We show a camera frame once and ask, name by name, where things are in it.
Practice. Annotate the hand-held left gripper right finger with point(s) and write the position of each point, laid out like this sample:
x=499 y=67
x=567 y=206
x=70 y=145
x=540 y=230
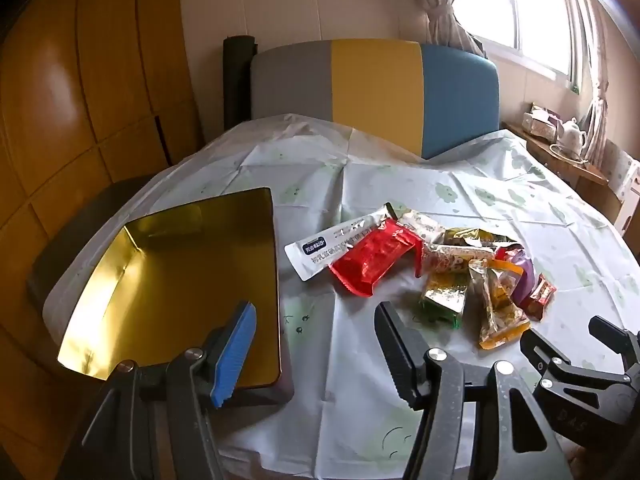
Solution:
x=395 y=355

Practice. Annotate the wooden wardrobe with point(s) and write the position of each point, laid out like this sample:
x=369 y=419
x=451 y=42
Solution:
x=75 y=85

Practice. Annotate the dark rolled mat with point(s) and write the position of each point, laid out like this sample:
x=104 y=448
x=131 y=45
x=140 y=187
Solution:
x=237 y=85

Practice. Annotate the tissue box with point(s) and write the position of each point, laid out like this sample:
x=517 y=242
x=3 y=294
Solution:
x=540 y=122

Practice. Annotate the purple snack packet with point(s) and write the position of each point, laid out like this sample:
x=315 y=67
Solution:
x=522 y=280

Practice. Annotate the hanging floral curtain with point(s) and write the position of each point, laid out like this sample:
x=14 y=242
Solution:
x=597 y=110

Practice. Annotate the small dark red snack packet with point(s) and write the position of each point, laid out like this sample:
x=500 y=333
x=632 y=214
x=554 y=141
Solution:
x=542 y=297

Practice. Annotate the tied floral curtain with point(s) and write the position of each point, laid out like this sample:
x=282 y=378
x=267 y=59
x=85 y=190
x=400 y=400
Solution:
x=440 y=15

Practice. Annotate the gold tin box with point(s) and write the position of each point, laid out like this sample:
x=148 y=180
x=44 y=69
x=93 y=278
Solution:
x=150 y=285

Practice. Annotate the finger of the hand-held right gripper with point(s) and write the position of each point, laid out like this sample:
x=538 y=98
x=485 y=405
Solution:
x=545 y=357
x=612 y=332

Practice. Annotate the orange clear nut packet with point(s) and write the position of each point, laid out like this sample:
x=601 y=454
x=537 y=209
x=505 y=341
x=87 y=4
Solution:
x=500 y=310

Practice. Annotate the glass tray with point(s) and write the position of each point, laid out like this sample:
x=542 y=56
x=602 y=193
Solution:
x=560 y=152

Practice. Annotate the wooden side table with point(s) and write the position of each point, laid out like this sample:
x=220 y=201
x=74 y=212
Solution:
x=590 y=185

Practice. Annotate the white long stick packet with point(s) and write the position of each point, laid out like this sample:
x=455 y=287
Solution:
x=320 y=252

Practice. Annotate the white chair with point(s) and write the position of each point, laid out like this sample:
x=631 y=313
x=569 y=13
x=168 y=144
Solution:
x=625 y=175

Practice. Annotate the red white print snack packet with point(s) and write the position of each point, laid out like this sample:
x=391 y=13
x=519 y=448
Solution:
x=450 y=260

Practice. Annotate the yellow green snack packet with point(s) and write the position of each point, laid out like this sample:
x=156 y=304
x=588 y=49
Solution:
x=470 y=236

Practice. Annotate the beige snack packet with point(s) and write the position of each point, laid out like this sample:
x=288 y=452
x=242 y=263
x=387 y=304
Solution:
x=420 y=224

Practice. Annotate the grey yellow blue headboard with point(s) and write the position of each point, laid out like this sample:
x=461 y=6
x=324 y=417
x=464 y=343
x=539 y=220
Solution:
x=375 y=90

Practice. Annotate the green cracker packet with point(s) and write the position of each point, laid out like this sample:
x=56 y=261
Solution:
x=442 y=297

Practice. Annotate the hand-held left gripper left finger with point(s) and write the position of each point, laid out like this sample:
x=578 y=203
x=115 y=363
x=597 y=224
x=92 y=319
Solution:
x=235 y=355

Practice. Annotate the white teapot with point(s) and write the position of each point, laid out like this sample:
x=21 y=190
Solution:
x=572 y=137

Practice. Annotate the white green print tablecloth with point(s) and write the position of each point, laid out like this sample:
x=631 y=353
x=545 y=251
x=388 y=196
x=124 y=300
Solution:
x=450 y=180

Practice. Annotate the window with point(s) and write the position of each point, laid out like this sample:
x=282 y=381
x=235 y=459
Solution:
x=525 y=10

